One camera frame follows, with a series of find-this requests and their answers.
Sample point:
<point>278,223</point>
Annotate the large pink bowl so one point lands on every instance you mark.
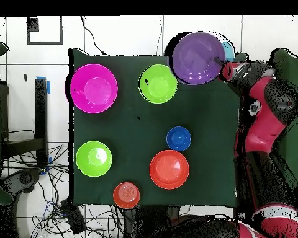
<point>94,89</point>

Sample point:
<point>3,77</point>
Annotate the small dark blue bowl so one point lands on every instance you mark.
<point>178,138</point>

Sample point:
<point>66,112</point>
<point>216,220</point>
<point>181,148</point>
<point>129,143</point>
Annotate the large orange bowl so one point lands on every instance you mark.
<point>168,169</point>

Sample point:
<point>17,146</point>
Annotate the black metal stand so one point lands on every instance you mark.
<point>41,111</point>

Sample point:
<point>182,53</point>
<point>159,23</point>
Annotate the blue tape strip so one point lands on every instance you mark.
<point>48,86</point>

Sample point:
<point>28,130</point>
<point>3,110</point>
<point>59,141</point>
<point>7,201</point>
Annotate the light blue translucent bowl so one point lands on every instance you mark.
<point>229,52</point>

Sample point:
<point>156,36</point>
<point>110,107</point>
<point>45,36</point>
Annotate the black floor frame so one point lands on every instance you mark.
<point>32,24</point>

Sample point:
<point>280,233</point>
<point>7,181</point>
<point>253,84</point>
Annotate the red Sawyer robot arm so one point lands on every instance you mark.
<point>263,133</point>

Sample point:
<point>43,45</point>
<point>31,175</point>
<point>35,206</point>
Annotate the purple bowl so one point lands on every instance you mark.
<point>196,59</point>

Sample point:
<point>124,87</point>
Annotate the black office chair base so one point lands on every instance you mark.
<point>24,178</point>

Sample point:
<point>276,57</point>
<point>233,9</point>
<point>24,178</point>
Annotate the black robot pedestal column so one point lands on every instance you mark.
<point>149,223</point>

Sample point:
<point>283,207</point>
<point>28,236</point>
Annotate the large green bowl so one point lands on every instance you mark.
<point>93,158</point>
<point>156,86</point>

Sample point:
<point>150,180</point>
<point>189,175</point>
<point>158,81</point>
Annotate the dark green table cloth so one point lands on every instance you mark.
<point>129,129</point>

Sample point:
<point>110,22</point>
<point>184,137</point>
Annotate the black floor box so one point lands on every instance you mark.
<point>73,215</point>

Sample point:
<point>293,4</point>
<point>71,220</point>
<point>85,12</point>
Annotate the small translucent orange bowl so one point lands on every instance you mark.
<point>126,195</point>

